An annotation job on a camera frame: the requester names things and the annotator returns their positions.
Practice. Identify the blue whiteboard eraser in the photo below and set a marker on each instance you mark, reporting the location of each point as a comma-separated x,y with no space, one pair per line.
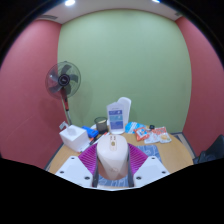
90,132

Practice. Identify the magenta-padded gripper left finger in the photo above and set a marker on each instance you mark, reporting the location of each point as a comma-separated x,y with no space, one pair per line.
80,163

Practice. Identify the white tissue box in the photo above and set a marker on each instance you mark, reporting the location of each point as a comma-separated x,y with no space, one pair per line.
74,137

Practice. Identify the light blue snack packet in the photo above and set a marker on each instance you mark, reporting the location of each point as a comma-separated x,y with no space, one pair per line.
131,127

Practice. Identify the black office chair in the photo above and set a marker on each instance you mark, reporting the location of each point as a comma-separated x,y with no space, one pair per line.
211,151

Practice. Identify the round ceiling light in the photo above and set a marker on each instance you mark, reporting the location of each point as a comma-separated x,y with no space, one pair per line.
156,1
70,2

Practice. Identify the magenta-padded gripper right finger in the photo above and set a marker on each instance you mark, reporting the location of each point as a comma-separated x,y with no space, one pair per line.
143,163

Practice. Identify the white and orange snack packet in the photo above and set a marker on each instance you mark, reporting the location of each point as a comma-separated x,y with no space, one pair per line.
164,134

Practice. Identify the dark mesh pen cup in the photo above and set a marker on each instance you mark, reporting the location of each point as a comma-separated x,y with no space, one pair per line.
100,125

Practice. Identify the pale pink computer mouse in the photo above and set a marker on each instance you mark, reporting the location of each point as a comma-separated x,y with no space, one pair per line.
112,156

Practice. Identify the small black round object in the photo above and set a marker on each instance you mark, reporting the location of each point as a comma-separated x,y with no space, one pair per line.
151,126

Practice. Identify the black standing fan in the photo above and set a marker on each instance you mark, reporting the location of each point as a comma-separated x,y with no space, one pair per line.
63,80

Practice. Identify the red-capped whiteboard marker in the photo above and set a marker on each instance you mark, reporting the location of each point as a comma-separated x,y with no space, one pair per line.
97,138

